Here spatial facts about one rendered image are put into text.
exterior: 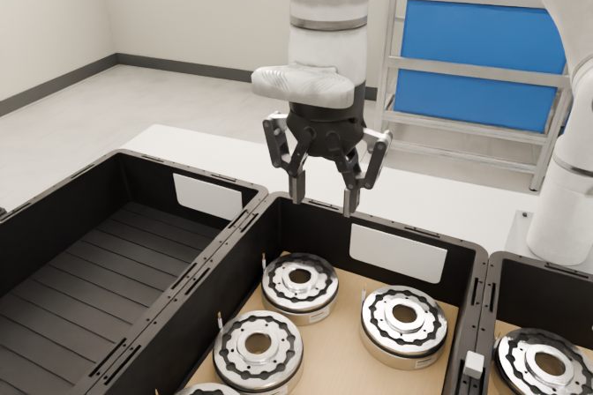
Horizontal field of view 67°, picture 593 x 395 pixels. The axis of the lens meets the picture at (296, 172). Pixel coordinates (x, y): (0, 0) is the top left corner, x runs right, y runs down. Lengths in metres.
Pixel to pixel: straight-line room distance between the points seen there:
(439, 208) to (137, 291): 0.66
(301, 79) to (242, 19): 3.20
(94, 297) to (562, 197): 0.69
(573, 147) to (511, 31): 1.57
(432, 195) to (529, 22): 1.32
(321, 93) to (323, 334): 0.33
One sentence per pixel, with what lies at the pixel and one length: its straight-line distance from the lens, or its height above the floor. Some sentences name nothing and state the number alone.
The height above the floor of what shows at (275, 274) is 0.86.
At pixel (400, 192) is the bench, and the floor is 0.70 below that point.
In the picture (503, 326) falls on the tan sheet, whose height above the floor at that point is 0.83.
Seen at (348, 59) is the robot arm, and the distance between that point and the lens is 0.40.
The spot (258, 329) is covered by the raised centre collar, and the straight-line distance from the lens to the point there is 0.55.
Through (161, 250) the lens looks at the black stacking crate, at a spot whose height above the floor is 0.83.
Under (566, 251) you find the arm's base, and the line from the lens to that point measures 0.83.
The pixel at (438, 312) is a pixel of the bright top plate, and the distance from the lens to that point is 0.60.
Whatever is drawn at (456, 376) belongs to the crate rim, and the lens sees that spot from 0.46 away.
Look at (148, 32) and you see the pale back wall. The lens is 4.08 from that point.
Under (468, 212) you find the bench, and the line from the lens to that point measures 1.06.
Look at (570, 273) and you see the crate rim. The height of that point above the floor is 0.93.
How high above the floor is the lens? 1.30
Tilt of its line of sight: 32 degrees down
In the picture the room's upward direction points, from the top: straight up
